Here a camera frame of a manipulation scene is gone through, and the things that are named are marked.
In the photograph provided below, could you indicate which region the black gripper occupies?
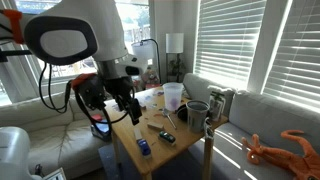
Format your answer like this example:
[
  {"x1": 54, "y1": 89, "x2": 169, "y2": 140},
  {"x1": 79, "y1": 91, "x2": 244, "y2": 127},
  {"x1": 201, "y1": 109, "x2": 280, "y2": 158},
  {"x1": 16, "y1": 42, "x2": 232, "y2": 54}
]
[{"x1": 104, "y1": 77, "x2": 142, "y2": 125}]

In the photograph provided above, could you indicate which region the wooden block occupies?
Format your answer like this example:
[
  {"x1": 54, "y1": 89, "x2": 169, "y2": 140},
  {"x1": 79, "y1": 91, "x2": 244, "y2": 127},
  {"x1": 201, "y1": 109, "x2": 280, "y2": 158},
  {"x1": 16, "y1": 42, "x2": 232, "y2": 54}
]
[
  {"x1": 134, "y1": 128, "x2": 151, "y2": 159},
  {"x1": 147, "y1": 122, "x2": 164, "y2": 130},
  {"x1": 158, "y1": 136, "x2": 176, "y2": 146}
]

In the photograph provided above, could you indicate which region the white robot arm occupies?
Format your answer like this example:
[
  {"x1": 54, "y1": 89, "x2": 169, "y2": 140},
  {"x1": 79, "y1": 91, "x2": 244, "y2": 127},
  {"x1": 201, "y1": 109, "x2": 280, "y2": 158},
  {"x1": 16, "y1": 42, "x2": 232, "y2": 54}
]
[{"x1": 1, "y1": 0, "x2": 147, "y2": 125}]

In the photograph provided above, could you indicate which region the orange plush octopus toy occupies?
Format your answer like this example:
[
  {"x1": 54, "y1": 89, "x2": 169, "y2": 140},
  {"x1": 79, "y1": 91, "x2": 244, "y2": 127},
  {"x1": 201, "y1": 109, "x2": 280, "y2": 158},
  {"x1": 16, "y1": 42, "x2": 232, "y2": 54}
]
[{"x1": 242, "y1": 130, "x2": 320, "y2": 180}]

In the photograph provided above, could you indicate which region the blue box on sofa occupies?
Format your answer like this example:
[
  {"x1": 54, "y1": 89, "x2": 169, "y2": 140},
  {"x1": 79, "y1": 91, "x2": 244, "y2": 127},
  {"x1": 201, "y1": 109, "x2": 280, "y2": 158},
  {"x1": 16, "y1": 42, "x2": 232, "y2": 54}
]
[{"x1": 91, "y1": 119, "x2": 111, "y2": 141}]

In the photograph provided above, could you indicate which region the red object on sofa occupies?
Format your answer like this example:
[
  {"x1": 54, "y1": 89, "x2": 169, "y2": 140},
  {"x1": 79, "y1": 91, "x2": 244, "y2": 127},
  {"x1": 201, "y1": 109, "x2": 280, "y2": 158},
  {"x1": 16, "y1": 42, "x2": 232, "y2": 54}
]
[{"x1": 91, "y1": 114, "x2": 103, "y2": 122}]

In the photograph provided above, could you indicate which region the metal spoon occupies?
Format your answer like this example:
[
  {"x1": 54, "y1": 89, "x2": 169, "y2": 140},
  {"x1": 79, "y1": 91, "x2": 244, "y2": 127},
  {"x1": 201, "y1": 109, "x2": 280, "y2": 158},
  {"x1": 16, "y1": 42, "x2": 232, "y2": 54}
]
[{"x1": 162, "y1": 108, "x2": 177, "y2": 129}]

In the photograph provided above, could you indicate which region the wooden side table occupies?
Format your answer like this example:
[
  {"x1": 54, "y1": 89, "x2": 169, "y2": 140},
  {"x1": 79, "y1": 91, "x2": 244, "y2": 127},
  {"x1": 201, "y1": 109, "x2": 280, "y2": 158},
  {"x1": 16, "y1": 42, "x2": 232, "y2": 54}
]
[{"x1": 112, "y1": 87, "x2": 228, "y2": 180}]

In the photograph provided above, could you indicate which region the translucent white plastic cup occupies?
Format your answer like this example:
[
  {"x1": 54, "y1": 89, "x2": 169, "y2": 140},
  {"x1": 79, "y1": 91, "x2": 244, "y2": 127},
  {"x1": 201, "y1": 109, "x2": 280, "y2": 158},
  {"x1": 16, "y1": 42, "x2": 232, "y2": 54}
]
[{"x1": 163, "y1": 82, "x2": 183, "y2": 111}]

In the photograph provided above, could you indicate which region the black round object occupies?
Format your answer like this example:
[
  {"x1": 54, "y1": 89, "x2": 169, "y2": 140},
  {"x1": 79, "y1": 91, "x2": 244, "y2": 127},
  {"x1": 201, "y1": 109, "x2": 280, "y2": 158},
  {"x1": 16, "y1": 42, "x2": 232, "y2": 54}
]
[{"x1": 176, "y1": 105, "x2": 188, "y2": 122}]

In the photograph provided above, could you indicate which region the white arched lamp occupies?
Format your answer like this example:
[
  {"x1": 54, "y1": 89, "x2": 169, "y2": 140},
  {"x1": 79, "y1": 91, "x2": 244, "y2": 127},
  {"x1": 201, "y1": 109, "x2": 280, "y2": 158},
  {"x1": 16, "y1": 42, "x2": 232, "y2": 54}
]
[{"x1": 131, "y1": 38, "x2": 161, "y2": 79}]

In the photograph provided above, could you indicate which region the potted plant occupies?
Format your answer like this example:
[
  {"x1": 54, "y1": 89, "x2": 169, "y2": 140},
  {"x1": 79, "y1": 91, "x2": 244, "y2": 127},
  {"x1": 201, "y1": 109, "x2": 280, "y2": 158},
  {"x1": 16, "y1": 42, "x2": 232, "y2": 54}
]
[{"x1": 168, "y1": 53, "x2": 185, "y2": 82}]

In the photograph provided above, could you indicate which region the grey plastic cup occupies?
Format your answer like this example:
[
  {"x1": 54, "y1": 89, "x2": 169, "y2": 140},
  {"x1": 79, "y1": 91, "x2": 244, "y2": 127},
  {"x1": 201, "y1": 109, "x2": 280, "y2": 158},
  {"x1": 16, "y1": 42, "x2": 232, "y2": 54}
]
[{"x1": 186, "y1": 100, "x2": 209, "y2": 133}]

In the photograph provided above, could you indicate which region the white leather sofa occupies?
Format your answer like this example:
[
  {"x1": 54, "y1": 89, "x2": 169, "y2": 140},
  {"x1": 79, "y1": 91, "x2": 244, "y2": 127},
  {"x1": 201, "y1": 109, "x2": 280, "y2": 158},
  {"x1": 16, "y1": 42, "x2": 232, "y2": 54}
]
[{"x1": 0, "y1": 95, "x2": 105, "y2": 179}]

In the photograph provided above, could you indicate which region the clear snack bag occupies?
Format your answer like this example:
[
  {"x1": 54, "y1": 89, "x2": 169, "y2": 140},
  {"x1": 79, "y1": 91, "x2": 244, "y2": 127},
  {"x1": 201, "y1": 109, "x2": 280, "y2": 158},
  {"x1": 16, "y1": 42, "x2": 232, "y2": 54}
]
[{"x1": 209, "y1": 91, "x2": 225, "y2": 121}]

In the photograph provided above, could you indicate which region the grey fabric sofa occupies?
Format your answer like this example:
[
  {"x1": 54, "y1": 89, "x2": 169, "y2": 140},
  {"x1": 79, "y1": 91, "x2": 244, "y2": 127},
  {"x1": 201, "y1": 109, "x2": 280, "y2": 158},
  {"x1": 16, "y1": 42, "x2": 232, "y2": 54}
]
[{"x1": 183, "y1": 73, "x2": 320, "y2": 180}]

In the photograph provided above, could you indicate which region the wrist camera with orange mount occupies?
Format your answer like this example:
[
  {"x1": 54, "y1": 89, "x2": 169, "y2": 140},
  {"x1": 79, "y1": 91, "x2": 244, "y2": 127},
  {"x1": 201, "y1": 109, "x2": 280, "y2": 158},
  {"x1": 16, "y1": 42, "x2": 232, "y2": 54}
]
[{"x1": 71, "y1": 73, "x2": 106, "y2": 110}]

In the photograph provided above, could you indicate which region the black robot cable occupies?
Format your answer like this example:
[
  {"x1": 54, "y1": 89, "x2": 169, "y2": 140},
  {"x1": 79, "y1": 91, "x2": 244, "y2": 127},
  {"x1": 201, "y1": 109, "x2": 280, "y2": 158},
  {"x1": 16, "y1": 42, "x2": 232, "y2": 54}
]
[{"x1": 38, "y1": 61, "x2": 136, "y2": 134}]

